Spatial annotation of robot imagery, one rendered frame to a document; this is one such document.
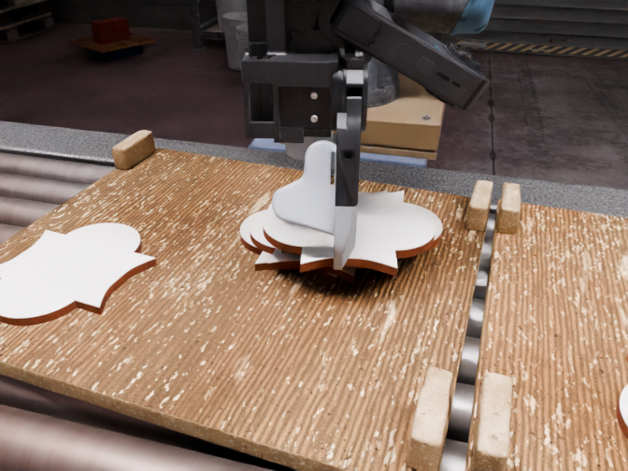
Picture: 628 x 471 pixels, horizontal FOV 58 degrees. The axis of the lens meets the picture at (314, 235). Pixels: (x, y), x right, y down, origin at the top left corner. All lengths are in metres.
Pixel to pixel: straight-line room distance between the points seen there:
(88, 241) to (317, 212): 0.23
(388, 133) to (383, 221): 0.38
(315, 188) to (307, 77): 0.07
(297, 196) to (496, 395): 0.18
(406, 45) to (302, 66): 0.07
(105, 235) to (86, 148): 0.29
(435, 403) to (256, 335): 0.14
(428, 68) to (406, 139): 0.45
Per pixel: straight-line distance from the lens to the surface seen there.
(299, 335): 0.41
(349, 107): 0.37
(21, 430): 0.42
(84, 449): 0.39
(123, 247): 0.51
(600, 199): 0.70
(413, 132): 0.83
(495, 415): 0.34
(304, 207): 0.39
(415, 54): 0.39
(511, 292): 0.47
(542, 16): 5.16
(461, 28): 0.85
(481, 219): 0.54
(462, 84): 0.40
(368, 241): 0.43
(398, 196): 0.52
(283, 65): 0.37
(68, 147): 0.82
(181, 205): 0.58
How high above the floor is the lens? 1.21
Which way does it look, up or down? 32 degrees down
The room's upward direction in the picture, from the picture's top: straight up
